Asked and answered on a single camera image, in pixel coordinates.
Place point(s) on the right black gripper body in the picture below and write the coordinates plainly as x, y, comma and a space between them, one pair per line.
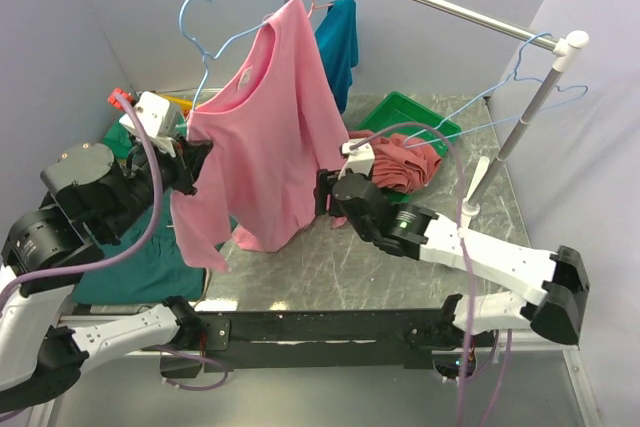
324, 184

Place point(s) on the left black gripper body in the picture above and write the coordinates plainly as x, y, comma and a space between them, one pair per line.
177, 170

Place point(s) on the pink t-shirt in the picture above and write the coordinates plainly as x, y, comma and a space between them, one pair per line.
273, 126

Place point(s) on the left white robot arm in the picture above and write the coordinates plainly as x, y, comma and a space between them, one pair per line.
95, 215

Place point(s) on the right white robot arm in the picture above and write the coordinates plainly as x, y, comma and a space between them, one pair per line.
545, 291

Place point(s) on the dusty red t-shirt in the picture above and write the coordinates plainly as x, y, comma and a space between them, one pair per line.
403, 169

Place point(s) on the green printed t-shirt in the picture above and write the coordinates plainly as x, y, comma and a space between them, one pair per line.
118, 139

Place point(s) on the teal blue t-shirt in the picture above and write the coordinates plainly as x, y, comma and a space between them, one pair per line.
337, 41

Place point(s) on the yellow plastic tray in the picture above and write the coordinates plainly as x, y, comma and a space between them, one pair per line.
184, 105

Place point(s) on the green plastic tray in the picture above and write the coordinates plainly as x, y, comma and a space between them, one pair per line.
397, 108

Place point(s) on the dark green shorts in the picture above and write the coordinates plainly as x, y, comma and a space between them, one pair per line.
154, 273

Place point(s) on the metal clothes rack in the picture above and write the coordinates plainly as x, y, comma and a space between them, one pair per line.
566, 50

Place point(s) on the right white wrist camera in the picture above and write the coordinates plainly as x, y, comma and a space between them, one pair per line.
358, 160

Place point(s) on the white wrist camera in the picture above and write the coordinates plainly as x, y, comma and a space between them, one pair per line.
158, 116
358, 160

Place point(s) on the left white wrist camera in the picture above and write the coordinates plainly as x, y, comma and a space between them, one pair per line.
158, 116

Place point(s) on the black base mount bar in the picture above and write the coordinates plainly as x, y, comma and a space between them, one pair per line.
304, 339

